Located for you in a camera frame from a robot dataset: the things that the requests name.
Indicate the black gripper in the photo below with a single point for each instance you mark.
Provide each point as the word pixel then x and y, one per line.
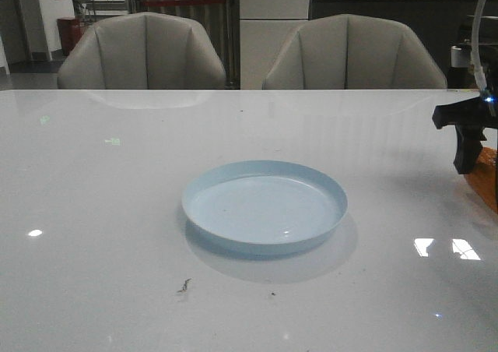
pixel 470 116

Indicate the orange corn cob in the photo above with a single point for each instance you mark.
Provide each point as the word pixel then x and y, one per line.
pixel 482 178

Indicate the light blue round plate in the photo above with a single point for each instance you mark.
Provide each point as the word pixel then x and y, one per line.
pixel 264 207

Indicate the dark counter with white top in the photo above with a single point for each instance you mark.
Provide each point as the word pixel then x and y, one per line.
pixel 436 23

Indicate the right beige upholstered chair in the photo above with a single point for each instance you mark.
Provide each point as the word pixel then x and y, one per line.
pixel 351 52

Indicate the beige upholstered chair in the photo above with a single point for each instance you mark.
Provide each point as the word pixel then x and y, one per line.
pixel 351 52
pixel 143 51

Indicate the white refrigerator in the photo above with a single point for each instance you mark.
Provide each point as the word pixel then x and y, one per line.
pixel 264 25

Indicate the red barrier belt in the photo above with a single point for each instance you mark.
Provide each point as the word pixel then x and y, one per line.
pixel 174 3

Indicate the left beige upholstered chair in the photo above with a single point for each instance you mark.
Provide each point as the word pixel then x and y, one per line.
pixel 143 51

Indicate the red trash bin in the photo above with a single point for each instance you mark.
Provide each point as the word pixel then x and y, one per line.
pixel 70 31

